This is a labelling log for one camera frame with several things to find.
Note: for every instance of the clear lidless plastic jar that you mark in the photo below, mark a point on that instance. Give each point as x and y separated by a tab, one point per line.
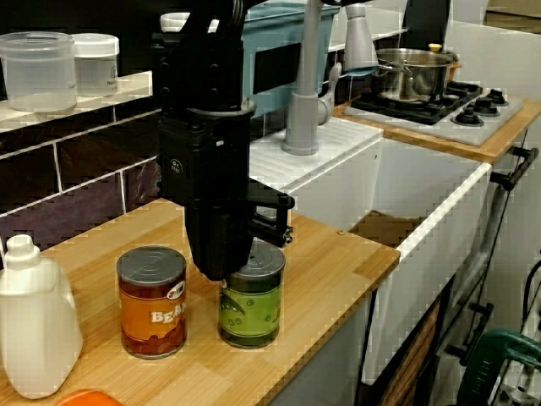
38	72

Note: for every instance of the grey toy faucet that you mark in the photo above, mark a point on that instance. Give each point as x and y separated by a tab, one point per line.
302	118

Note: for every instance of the black kitchen frame post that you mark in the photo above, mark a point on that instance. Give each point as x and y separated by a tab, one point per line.
424	21

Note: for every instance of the plain jar with white lid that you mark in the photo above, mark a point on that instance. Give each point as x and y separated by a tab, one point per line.
173	21

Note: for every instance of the labelled jar with white lid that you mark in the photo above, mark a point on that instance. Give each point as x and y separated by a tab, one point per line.
97	63

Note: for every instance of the white plastic detergent bottle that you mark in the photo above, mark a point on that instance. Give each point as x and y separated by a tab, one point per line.
38	321

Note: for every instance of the orange beans can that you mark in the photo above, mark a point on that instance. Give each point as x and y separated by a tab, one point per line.
152	313

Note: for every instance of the black stove knob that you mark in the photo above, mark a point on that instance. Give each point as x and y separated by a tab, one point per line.
485	108
467	118
498	98

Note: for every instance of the small yellow object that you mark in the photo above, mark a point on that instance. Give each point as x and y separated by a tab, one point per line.
435	47

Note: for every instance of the steel cooking pot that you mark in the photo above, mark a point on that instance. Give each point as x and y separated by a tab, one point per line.
418	72

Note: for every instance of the green peas can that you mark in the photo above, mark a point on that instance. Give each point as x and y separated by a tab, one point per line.
253	313

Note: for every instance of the orange salmon sushi toy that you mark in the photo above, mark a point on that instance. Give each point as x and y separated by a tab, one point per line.
84	399

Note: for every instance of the teal plastic bin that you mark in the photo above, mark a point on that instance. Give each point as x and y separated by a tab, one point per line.
274	29

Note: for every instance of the grey toy stove top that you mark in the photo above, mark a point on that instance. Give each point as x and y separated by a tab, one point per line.
422	112

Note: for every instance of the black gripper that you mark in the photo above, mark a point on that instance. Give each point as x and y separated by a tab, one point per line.
198	160

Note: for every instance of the green clamp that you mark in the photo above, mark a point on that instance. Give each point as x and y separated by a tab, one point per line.
494	351

